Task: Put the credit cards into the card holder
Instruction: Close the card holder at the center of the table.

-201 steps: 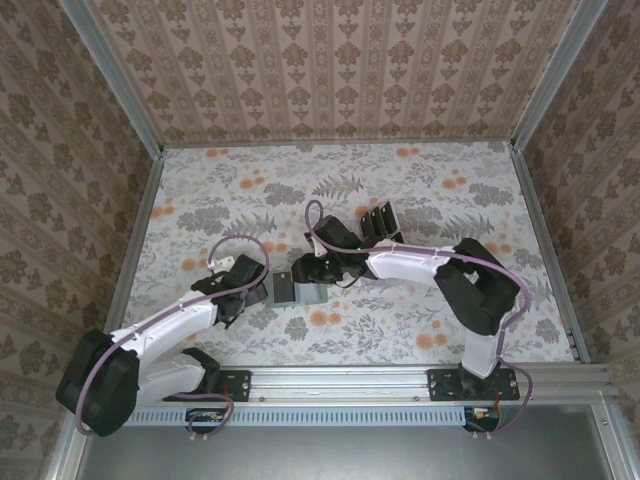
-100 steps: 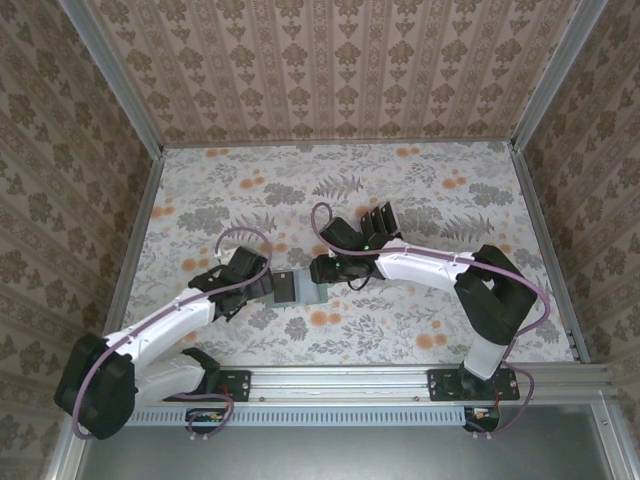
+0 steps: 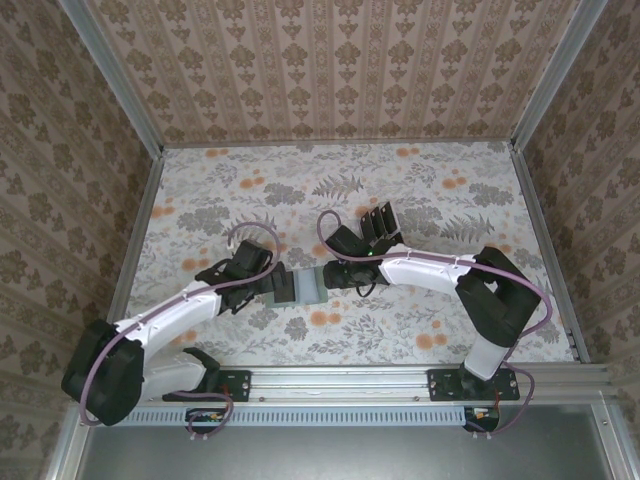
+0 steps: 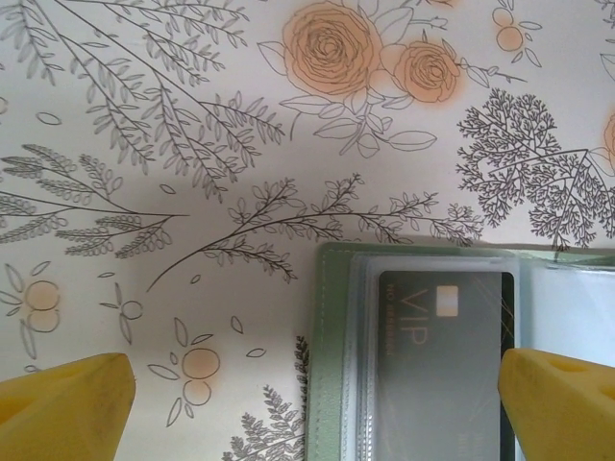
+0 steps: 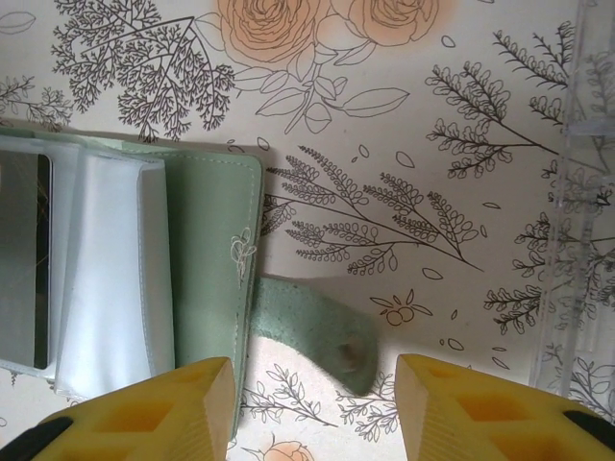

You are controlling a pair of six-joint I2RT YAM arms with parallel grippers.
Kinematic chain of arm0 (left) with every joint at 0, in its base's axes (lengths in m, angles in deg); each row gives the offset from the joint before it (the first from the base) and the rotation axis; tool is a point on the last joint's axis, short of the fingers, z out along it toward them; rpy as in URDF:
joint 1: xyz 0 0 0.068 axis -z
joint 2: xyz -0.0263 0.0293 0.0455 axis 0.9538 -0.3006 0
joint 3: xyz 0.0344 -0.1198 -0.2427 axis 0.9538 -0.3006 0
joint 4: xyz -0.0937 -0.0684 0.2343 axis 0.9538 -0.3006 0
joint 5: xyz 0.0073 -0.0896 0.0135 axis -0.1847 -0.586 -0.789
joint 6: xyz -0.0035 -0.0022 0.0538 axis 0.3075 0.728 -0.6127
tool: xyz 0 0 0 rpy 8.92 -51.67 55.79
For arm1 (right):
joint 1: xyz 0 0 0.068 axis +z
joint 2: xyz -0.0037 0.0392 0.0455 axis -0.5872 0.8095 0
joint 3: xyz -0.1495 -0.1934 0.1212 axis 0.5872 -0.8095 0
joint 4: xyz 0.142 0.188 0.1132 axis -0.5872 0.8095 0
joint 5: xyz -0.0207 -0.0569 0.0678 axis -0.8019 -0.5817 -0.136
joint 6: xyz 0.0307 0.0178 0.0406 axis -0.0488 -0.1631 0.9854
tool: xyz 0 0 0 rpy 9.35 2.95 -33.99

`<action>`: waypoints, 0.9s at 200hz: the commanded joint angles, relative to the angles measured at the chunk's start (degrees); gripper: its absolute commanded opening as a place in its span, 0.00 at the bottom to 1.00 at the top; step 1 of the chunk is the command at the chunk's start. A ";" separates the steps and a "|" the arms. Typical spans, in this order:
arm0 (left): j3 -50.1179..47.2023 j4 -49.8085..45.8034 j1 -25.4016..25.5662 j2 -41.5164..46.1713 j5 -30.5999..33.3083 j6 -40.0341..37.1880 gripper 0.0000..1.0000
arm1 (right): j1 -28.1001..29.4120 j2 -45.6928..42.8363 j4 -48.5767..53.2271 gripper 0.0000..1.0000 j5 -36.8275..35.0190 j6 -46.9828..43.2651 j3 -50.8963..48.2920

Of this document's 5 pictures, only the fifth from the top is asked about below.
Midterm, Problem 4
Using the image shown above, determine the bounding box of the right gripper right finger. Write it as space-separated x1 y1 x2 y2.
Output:
393 353 615 461

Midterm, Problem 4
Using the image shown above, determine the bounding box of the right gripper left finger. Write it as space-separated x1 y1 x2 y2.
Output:
26 355 237 461

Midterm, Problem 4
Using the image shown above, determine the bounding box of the black slotted rack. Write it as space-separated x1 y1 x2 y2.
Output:
528 0 615 419

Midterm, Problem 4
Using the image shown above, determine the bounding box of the black VIP credit card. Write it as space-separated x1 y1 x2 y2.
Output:
0 148 55 371

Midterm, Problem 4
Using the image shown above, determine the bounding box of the floral patterned table cover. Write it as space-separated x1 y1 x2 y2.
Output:
0 0 615 461

